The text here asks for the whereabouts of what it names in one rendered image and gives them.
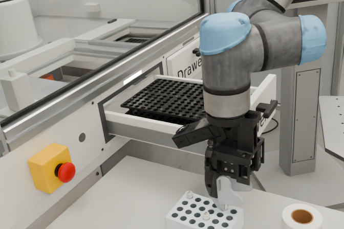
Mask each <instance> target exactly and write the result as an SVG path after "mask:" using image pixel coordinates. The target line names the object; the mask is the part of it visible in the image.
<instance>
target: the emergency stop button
mask: <svg viewBox="0 0 344 229"><path fill-rule="evenodd" d="M75 172H76V170H75V166H74V164H73V163H70V162H66V163H64V164H62V165H61V166H60V168H59V170H58V179H59V180H60V181H61V182H64V183H68V182H70V181H71V180H72V179H73V178H74V176H75Z"/></svg>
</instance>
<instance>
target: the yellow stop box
mask: <svg viewBox="0 0 344 229"><path fill-rule="evenodd" d="M66 162H70V163H72V160H71V157H70V153H69V149H68V147H67V146H64V145H60V144H57V143H52V144H50V145H49V146H48V147H46V148H45V149H43V150H42V151H40V152H39V153H37V154H36V155H34V156H33V157H31V158H30V159H28V165H29V168H30V172H31V175H32V178H33V181H34V184H35V187H36V188H37V189H38V190H40V191H43V192H46V193H48V194H51V193H53V192H54V191H55V190H57V189H58V188H59V187H60V186H62V185H63V184H64V182H61V181H60V180H59V179H58V170H59V168H60V166H61V165H62V164H64V163H66Z"/></svg>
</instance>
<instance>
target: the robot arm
mask: <svg viewBox="0 0 344 229"><path fill-rule="evenodd" d="M292 1H293V0H237V1H235V2H234V3H232V4H231V5H230V6H229V7H228V9H227V11H226V13H217V14H213V15H210V16H207V17H206V18H204V19H203V20H202V21H201V23H200V46H199V51H200V53H201V66H202V79H203V98H204V109H205V111H206V118H205V119H202V120H199V121H196V122H194V123H191V124H187V125H184V126H182V127H180V128H179V129H178V130H177V131H176V134H175V135H174V136H173V137H172V140H173V141H174V143H175V144H176V146H177V147H178V149H180V148H183V147H187V146H190V145H192V144H196V143H199V142H202V141H205V140H208V141H207V143H208V146H207V149H206V151H205V161H204V164H205V166H204V168H205V186H206V189H207V192H208V194H209V196H210V197H211V199H212V201H213V202H214V204H215V205H216V206H217V208H218V209H219V210H221V211H223V212H224V211H225V204H226V205H237V206H241V205H242V204H243V199H242V197H241V196H240V195H239V194H237V193H236V192H235V191H244V192H249V191H251V190H252V183H251V182H250V175H251V174H252V172H253V171H258V170H259V168H260V167H261V163H262V164H264V156H265V138H262V137H258V136H257V124H258V122H259V121H260V120H261V112H260V111H254V110H250V106H251V102H250V84H251V77H250V74H251V73H256V72H262V71H267V70H273V69H276V68H282V67H288V66H293V65H302V64H303V63H307V62H311V61H315V60H318V59H319V58H320V57H321V56H322V55H323V54H324V52H325V49H326V44H327V43H326V41H327V34H326V29H325V27H324V25H323V23H322V21H321V20H320V19H319V18H318V17H316V16H314V15H304V16H301V15H298V16H297V17H286V16H284V15H283V14H284V13H285V11H286V10H287V8H288V7H289V6H290V4H291V3H292ZM261 146H262V157H261ZM246 176H247V178H245V177H246Z"/></svg>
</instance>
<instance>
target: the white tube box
mask: <svg viewBox="0 0 344 229"><path fill-rule="evenodd" d="M186 192H187V191H186ZM205 211H207V212H209V220H208V221H205V220H203V212H205ZM165 223H166V229H241V228H242V227H243V225H244V209H241V208H238V207H235V206H232V205H228V209H227V210H226V211H224V212H223V211H221V210H219V209H218V208H217V206H216V205H215V204H214V202H213V201H212V199H210V198H207V197H204V196H201V195H198V194H195V193H192V199H187V196H186V193H185V194H184V195H183V196H182V197H181V199H180V200H179V201H178V202H177V203H176V204H175V206H174V207H173V208H172V209H171V210H170V211H169V213H168V214H167V215H166V216H165Z"/></svg>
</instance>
